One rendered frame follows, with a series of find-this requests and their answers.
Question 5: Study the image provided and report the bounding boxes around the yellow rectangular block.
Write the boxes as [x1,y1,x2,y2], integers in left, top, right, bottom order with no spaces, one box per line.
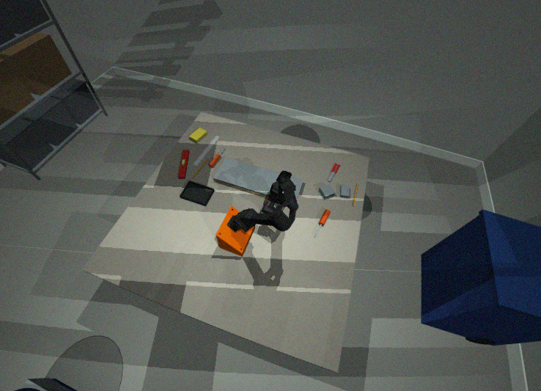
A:
[189,128,207,144]

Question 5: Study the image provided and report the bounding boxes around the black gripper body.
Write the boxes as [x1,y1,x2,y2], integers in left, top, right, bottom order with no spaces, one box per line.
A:
[262,191,281,213]

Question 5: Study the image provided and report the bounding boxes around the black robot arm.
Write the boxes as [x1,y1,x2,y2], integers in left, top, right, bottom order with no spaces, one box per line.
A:
[227,170,299,233]

